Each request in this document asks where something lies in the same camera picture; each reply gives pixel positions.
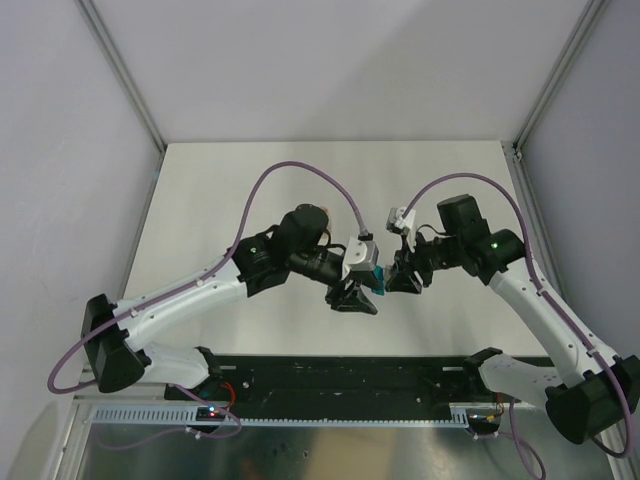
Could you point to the right aluminium frame post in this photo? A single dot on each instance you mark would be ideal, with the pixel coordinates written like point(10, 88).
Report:
point(569, 54)

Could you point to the shiny metal base plate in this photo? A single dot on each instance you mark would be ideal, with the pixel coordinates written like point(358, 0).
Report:
point(133, 452)

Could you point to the left aluminium frame post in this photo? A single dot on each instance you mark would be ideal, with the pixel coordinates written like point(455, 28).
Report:
point(117, 64)

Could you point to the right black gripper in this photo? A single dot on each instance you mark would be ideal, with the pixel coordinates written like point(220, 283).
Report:
point(409, 259)

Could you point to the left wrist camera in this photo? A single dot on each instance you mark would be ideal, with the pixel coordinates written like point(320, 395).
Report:
point(361, 255)

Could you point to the teal pill box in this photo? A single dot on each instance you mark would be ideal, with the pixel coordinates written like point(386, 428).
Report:
point(379, 274)

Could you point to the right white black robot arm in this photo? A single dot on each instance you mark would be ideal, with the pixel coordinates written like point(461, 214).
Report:
point(588, 387)

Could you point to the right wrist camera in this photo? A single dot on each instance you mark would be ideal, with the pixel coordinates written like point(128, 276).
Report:
point(401, 221)

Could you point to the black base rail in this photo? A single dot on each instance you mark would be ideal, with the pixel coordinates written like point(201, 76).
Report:
point(352, 385)

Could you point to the grey slotted cable duct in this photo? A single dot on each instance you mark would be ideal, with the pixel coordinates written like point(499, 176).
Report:
point(192, 415)

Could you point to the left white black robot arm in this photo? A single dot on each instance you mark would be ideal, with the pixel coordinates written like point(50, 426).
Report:
point(120, 336)

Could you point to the aluminium frame post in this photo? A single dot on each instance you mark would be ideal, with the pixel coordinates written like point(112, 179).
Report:
point(117, 64)
point(569, 54)

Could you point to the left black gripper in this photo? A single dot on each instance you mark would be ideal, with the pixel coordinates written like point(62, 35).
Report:
point(350, 300)

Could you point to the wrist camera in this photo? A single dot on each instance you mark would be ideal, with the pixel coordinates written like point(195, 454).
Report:
point(361, 255)
point(401, 221)

